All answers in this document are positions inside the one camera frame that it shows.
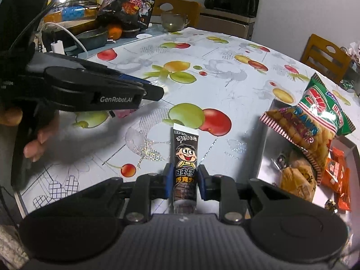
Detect chocolate tube cartoon face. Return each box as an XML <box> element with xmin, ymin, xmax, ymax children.
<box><xmin>173</xmin><ymin>123</ymin><xmax>199</xmax><ymax>215</ymax></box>

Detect brown paper cracker bag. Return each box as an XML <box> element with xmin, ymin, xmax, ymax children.
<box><xmin>279</xmin><ymin>158</ymin><xmax>317</xmax><ymax>202</ymax></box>

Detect gold brown candy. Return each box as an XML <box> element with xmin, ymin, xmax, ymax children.
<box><xmin>325</xmin><ymin>199</ymin><xmax>338</xmax><ymax>213</ymax></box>

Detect person's left hand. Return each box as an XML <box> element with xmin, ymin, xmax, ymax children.
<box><xmin>0</xmin><ymin>108</ymin><xmax>61</xmax><ymax>163</ymax></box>

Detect white charger front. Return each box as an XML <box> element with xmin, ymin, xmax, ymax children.
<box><xmin>51</xmin><ymin>40</ymin><xmax>65</xmax><ymax>55</ymax></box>

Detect orange fruit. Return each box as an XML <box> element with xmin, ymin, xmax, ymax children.
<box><xmin>107</xmin><ymin>24</ymin><xmax>123</xmax><ymax>40</ymax></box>

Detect glass cup green tint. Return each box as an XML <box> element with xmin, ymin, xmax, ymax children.
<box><xmin>160</xmin><ymin>11</ymin><xmax>190</xmax><ymax>32</ymax></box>

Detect fruit pattern tablecloth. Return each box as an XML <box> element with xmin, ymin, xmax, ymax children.
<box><xmin>16</xmin><ymin>27</ymin><xmax>360</xmax><ymax>217</ymax></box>

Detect dark metal pan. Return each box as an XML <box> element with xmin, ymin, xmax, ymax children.
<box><xmin>76</xmin><ymin>27</ymin><xmax>108</xmax><ymax>51</ymax></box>

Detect blue package on windowsill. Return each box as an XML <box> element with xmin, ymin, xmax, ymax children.
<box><xmin>61</xmin><ymin>6</ymin><xmax>86</xmax><ymax>21</ymax></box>

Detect black instant noodle bag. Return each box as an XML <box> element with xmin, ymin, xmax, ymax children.
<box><xmin>96</xmin><ymin>0</ymin><xmax>156</xmax><ymax>30</ymax></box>

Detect wooden chair behind table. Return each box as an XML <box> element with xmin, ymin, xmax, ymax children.
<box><xmin>152</xmin><ymin>0</ymin><xmax>201</xmax><ymax>27</ymax></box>

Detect green prawn cracker bag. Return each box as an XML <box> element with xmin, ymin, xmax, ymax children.
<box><xmin>260</xmin><ymin>73</ymin><xmax>356</xmax><ymax>183</ymax></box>

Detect black water dispenser machine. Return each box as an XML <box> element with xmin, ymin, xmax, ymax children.
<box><xmin>197</xmin><ymin>0</ymin><xmax>260</xmax><ymax>40</ymax></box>

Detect orange snack packets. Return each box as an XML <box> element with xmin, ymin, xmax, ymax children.
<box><xmin>322</xmin><ymin>147</ymin><xmax>351</xmax><ymax>212</ymax></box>

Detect wooden chair right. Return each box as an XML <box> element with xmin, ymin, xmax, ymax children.
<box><xmin>300</xmin><ymin>34</ymin><xmax>351</xmax><ymax>84</ymax></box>

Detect white charging cable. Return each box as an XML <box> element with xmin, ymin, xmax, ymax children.
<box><xmin>39</xmin><ymin>21</ymin><xmax>89</xmax><ymax>60</ymax></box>

